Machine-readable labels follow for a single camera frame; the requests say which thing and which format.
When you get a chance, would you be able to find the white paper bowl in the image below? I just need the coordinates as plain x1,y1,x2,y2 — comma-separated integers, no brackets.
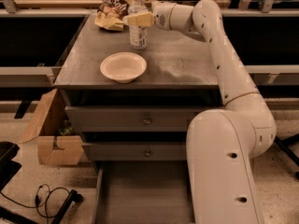
100,52,147,83

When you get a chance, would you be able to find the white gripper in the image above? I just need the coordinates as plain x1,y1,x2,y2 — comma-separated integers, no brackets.
122,1,175,31

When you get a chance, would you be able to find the cardboard box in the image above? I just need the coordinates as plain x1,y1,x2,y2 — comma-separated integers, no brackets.
20,89,83,166

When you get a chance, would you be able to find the black stand leg right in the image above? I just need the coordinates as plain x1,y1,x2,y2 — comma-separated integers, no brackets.
275,133,299,166

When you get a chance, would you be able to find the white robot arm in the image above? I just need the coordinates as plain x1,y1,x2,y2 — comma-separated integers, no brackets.
123,0,277,224

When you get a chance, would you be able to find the grey drawer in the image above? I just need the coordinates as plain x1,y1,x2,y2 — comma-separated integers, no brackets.
82,142,187,161
65,106,199,133
92,161,194,224

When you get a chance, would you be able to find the clear plastic water bottle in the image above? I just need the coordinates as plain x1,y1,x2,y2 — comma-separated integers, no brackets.
128,0,148,49

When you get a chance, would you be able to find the grey drawer cabinet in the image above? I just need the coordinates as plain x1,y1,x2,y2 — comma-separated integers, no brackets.
55,19,221,161

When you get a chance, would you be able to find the middle grey drawer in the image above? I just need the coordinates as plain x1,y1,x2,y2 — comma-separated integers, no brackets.
82,142,187,161

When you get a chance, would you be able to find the top grey drawer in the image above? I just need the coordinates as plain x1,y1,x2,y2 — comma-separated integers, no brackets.
65,106,199,133

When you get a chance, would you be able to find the black chair base leg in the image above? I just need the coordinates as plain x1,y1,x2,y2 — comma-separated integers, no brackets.
51,189,83,224

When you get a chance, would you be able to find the bottom grey drawer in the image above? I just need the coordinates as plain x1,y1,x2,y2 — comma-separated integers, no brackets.
92,161,194,224

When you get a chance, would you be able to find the black cable on floor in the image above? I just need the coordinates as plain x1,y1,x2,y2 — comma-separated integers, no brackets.
0,183,73,219

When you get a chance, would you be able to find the crumpled chip bag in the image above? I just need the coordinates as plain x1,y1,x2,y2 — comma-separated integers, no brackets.
94,0,129,32

